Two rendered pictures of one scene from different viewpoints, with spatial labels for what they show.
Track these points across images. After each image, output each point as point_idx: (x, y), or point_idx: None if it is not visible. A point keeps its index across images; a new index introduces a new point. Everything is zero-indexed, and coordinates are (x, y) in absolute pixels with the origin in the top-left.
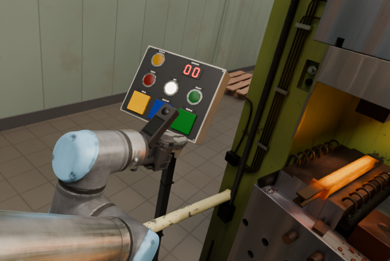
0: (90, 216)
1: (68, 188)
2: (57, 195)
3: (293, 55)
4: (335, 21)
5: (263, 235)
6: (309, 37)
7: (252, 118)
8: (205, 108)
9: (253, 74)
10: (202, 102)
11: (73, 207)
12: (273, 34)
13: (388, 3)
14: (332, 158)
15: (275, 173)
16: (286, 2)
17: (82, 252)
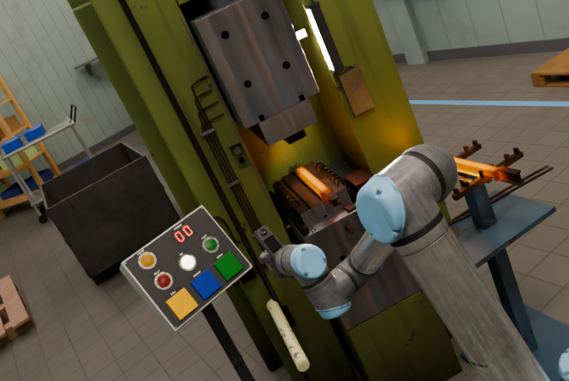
0: (344, 271)
1: (326, 275)
2: (326, 289)
3: (217, 154)
4: (249, 110)
5: (338, 256)
6: (217, 135)
7: (229, 226)
8: (226, 240)
9: (196, 198)
10: (219, 240)
11: (335, 281)
12: (185, 157)
13: (267, 84)
14: (292, 188)
15: (299, 223)
16: (176, 129)
17: None
